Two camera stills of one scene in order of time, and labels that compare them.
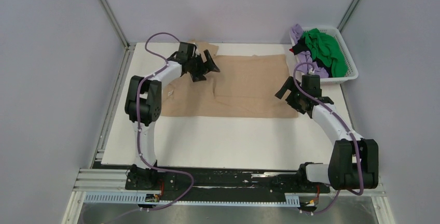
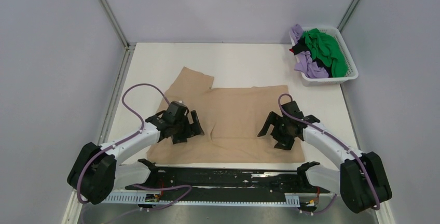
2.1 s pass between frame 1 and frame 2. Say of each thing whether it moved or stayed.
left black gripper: moved
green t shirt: stayed
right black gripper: moved
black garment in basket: stayed
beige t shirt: moved
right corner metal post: stayed
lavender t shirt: stayed
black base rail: stayed
